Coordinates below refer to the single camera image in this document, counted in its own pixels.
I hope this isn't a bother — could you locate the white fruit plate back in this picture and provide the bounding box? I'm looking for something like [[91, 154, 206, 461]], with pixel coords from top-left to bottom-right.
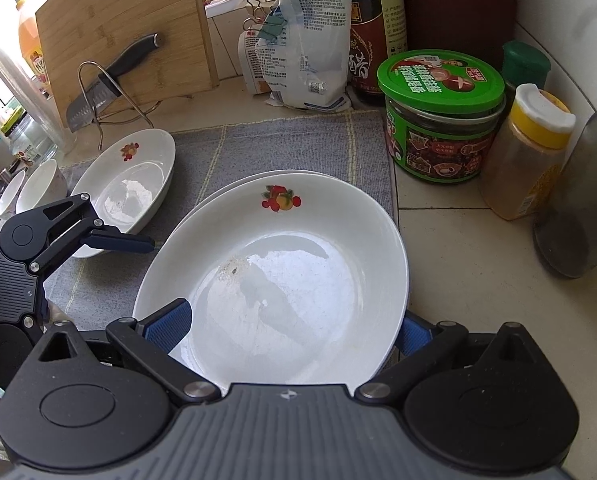
[[73, 128, 176, 234]]

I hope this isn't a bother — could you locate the white fruit plate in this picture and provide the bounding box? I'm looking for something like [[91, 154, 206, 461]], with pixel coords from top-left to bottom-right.
[[73, 128, 176, 234], [134, 172, 409, 389]]

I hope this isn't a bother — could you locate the plain white bowl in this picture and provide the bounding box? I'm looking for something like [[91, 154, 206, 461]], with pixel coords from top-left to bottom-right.
[[15, 159, 67, 214]]

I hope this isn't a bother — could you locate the white plate with stain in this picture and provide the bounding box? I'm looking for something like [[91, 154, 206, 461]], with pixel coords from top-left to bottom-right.
[[167, 168, 397, 252]]

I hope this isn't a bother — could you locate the white floral bowl back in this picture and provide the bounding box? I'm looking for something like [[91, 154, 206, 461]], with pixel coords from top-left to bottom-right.
[[0, 169, 27, 221]]

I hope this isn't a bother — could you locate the glass jar green lid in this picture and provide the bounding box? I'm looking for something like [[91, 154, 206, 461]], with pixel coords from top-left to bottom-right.
[[0, 106, 58, 168]]

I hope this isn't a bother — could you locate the clear plastic wrap roll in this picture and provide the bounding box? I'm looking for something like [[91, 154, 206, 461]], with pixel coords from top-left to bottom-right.
[[0, 48, 76, 154]]

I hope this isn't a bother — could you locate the clear bottle red cap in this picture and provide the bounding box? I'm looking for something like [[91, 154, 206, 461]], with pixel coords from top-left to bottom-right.
[[533, 110, 597, 278]]

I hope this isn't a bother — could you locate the yellow lid spice jar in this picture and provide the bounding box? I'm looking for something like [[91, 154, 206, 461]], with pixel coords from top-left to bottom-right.
[[479, 84, 576, 221]]

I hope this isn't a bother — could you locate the orange cooking oil jug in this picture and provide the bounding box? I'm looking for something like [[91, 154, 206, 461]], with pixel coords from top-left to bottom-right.
[[16, 0, 52, 96]]

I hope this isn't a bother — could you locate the bamboo cutting board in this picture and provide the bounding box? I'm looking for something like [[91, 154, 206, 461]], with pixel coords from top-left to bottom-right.
[[36, 0, 218, 115]]

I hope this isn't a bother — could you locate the red clipped snack bag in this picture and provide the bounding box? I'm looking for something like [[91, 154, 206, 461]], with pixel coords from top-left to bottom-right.
[[238, 0, 274, 96]]

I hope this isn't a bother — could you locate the green lid sauce jar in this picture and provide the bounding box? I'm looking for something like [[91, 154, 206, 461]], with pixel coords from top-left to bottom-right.
[[377, 49, 506, 184]]

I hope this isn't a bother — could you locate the white seasoning bag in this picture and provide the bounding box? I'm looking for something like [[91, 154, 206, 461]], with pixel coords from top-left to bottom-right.
[[255, 0, 352, 113]]

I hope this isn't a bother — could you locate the small green lid jar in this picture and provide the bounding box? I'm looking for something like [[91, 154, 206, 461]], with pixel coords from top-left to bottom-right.
[[501, 40, 551, 89]]

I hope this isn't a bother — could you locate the dark soy sauce bottle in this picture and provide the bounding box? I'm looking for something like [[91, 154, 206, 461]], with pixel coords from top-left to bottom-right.
[[349, 0, 407, 106]]

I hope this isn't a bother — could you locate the dark red knife block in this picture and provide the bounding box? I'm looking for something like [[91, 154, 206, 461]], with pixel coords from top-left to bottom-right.
[[404, 0, 518, 67]]

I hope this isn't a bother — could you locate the metal wire board stand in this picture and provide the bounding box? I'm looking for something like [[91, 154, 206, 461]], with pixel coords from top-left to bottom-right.
[[77, 60, 161, 153]]

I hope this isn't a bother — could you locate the black handled santoku knife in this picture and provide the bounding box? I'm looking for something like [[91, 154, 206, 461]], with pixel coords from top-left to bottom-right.
[[65, 32, 161, 132]]

